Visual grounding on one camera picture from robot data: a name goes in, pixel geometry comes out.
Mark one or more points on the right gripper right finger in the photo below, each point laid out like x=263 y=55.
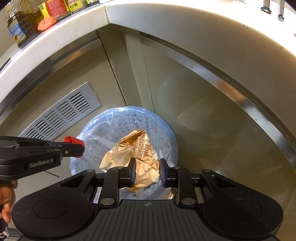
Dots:
x=179 y=179

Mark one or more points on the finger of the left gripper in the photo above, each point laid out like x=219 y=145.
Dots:
x=70 y=148

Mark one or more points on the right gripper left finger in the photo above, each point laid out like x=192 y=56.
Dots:
x=115 y=179

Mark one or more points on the yellow plastic bag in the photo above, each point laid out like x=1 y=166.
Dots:
x=134 y=145

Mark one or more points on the orange mesh scrubber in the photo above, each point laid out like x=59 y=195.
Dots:
x=46 y=23

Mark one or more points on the red plastic scrap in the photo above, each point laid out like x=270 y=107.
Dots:
x=73 y=140

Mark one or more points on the blue mesh trash bin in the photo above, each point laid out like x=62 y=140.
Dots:
x=115 y=136

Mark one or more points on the person left hand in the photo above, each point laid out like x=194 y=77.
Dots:
x=8 y=199

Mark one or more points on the cabinet vent grille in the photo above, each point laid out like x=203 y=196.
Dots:
x=63 y=114

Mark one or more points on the dark oil bottle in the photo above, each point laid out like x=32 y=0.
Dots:
x=23 y=19

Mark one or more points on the tall soybean paste jar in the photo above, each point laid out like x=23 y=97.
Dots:
x=76 y=5

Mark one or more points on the steel dish rack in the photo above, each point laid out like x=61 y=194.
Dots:
x=276 y=8

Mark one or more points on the soy sauce bottle red handle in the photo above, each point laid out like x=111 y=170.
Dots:
x=57 y=9

